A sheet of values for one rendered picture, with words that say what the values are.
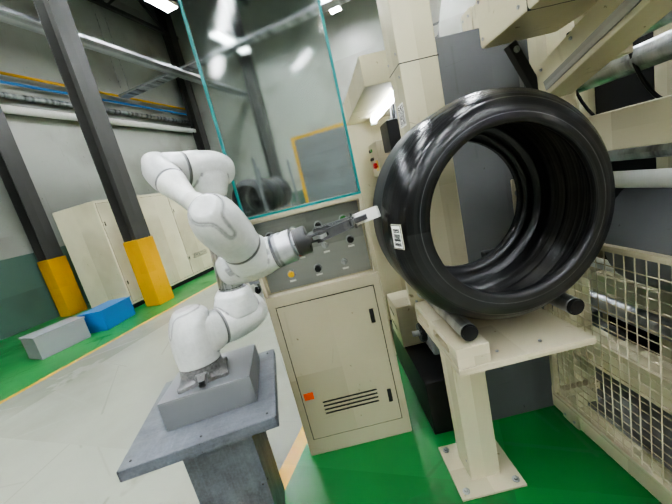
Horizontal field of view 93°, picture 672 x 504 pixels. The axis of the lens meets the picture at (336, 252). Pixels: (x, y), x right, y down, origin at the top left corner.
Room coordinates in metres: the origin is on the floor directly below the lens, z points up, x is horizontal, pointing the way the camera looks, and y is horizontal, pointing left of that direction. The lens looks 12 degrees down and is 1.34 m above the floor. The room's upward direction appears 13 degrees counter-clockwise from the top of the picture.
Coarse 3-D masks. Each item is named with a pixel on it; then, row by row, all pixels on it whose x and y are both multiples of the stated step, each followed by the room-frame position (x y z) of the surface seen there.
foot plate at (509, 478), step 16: (448, 448) 1.27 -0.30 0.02; (496, 448) 1.22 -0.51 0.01; (448, 464) 1.20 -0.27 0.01; (512, 464) 1.13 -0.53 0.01; (464, 480) 1.11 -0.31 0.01; (480, 480) 1.09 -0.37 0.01; (496, 480) 1.08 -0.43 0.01; (512, 480) 1.06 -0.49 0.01; (464, 496) 1.04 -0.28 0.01; (480, 496) 1.03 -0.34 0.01
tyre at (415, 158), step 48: (480, 96) 0.75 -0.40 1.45; (528, 96) 0.73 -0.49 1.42; (432, 144) 0.73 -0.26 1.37; (480, 144) 1.02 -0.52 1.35; (528, 144) 0.97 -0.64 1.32; (576, 144) 0.72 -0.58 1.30; (384, 192) 0.81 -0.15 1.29; (432, 192) 0.72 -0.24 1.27; (528, 192) 1.00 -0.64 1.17; (576, 192) 0.87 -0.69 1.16; (384, 240) 0.82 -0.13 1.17; (432, 240) 0.71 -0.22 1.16; (528, 240) 0.99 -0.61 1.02; (576, 240) 0.83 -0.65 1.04; (432, 288) 0.73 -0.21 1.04; (480, 288) 0.96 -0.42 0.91; (528, 288) 0.73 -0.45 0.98
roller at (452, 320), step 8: (432, 304) 0.94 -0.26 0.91; (440, 312) 0.87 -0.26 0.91; (448, 312) 0.83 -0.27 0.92; (448, 320) 0.81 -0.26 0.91; (456, 320) 0.78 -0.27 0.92; (464, 320) 0.76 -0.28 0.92; (456, 328) 0.76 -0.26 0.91; (464, 328) 0.73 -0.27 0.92; (472, 328) 0.73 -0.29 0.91; (464, 336) 0.73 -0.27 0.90; (472, 336) 0.73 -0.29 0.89
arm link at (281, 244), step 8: (280, 232) 0.84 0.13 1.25; (288, 232) 0.83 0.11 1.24; (272, 240) 0.81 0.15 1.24; (280, 240) 0.80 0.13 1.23; (288, 240) 0.80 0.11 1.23; (272, 248) 0.79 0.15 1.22; (280, 248) 0.79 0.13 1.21; (288, 248) 0.79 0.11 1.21; (280, 256) 0.79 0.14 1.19; (288, 256) 0.80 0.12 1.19; (296, 256) 0.80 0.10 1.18; (280, 264) 0.80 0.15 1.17
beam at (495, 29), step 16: (480, 0) 1.06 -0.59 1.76; (496, 0) 0.98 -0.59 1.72; (512, 0) 0.91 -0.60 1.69; (528, 0) 0.86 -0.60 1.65; (544, 0) 0.82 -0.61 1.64; (560, 0) 0.85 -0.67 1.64; (576, 0) 0.87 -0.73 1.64; (592, 0) 0.89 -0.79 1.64; (480, 16) 1.07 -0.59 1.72; (496, 16) 0.99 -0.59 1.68; (512, 16) 0.92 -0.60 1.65; (528, 16) 0.90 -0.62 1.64; (544, 16) 0.93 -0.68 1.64; (560, 16) 0.96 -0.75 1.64; (576, 16) 0.99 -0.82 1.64; (480, 32) 1.08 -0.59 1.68; (496, 32) 1.00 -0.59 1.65; (512, 32) 0.99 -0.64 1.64; (528, 32) 1.03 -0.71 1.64; (544, 32) 1.06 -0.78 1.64
